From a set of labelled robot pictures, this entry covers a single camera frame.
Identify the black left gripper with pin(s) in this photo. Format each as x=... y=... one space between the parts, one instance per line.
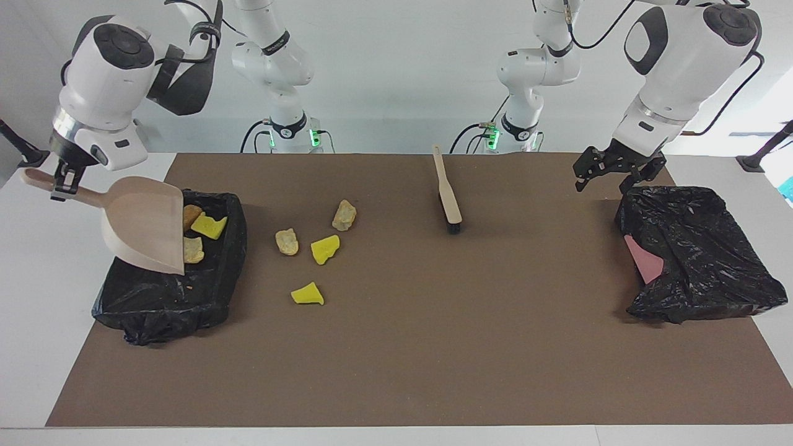
x=626 y=155

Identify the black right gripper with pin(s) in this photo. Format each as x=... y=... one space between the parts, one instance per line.
x=69 y=167

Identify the beige plastic dustpan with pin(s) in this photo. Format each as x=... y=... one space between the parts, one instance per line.
x=145 y=223

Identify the brown foam nugget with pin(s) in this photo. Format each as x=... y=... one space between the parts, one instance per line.
x=191 y=217

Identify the pale foam chunk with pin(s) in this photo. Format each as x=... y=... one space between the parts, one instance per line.
x=193 y=249
x=344 y=215

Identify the yellow sponge piece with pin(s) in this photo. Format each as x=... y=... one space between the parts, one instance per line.
x=209 y=226
x=308 y=294
x=324 y=249

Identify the beige hand brush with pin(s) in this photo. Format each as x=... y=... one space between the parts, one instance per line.
x=449 y=198

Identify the tan foam chunk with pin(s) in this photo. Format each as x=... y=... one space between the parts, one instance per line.
x=287 y=241

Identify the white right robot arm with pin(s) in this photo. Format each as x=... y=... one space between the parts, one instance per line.
x=105 y=80

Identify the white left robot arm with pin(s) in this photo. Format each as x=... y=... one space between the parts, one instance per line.
x=681 y=62

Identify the pink bin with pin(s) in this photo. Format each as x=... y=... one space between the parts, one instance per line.
x=644 y=260

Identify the crumpled black trash bag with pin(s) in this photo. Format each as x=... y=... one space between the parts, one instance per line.
x=712 y=260

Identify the black bag lined bin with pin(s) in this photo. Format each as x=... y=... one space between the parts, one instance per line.
x=155 y=303

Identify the black stand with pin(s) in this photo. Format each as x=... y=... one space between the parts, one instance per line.
x=21 y=148
x=765 y=148

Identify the teal object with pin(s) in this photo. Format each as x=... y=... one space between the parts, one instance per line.
x=788 y=189

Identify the brown table mat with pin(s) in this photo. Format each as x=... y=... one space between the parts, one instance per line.
x=433 y=347

